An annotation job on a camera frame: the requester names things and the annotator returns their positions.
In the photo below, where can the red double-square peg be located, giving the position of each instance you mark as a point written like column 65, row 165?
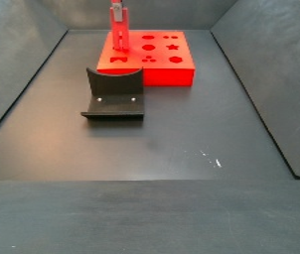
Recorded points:
column 120, row 25

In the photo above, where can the black curved holder stand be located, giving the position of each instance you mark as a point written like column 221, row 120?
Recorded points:
column 117, row 95

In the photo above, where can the red shape-sorter block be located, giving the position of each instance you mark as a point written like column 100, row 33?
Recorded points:
column 160, row 52

